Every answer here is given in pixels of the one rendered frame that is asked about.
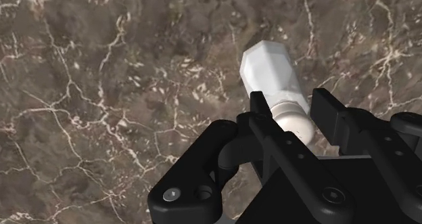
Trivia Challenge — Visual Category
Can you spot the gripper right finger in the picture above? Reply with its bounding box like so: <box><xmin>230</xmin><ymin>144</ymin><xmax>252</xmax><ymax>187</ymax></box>
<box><xmin>310</xmin><ymin>87</ymin><xmax>422</xmax><ymax>224</ymax></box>

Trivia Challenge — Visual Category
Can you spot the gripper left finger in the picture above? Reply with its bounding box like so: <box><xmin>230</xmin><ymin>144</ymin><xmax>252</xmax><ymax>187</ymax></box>
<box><xmin>147</xmin><ymin>91</ymin><xmax>356</xmax><ymax>224</ymax></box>

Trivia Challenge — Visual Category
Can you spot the white bottle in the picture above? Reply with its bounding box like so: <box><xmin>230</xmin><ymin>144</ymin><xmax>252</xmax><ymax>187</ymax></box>
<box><xmin>239</xmin><ymin>40</ymin><xmax>316</xmax><ymax>147</ymax></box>

